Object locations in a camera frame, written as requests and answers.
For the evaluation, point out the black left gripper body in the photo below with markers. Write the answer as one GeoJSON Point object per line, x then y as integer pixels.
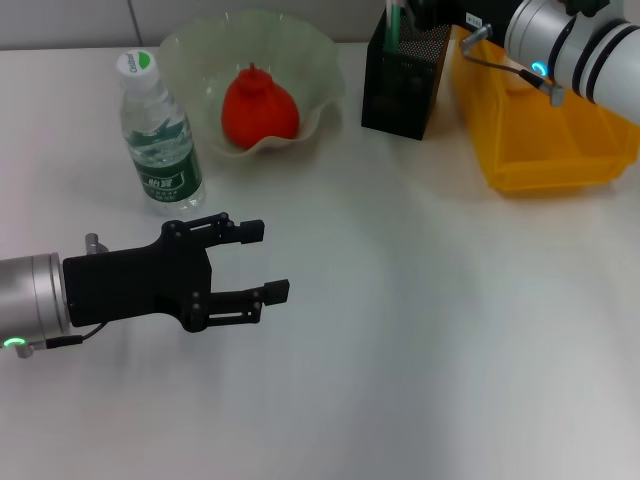
{"type": "Point", "coordinates": [140, 285]}

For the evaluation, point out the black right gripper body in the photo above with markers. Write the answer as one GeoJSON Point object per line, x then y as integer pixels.
{"type": "Point", "coordinates": [465, 12]}

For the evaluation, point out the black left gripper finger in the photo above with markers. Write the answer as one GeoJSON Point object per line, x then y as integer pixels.
{"type": "Point", "coordinates": [252, 231]}
{"type": "Point", "coordinates": [277, 292]}

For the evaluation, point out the mint green pen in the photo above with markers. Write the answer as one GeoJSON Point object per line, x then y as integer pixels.
{"type": "Point", "coordinates": [392, 27]}

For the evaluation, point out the red pear-shaped fruit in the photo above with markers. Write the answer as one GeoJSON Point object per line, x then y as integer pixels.
{"type": "Point", "coordinates": [260, 110]}

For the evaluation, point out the clear water bottle green label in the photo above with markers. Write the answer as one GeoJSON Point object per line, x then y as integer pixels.
{"type": "Point", "coordinates": [160, 150]}

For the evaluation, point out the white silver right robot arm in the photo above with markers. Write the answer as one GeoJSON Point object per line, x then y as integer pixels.
{"type": "Point", "coordinates": [590, 50]}

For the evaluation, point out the black mesh pen holder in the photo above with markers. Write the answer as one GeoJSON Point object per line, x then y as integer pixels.
{"type": "Point", "coordinates": [400, 95]}

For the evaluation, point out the pale green glass fruit plate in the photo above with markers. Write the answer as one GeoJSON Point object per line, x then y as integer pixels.
{"type": "Point", "coordinates": [190, 60]}

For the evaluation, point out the yellow plastic bin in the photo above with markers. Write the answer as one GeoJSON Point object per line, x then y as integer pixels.
{"type": "Point", "coordinates": [550, 145]}

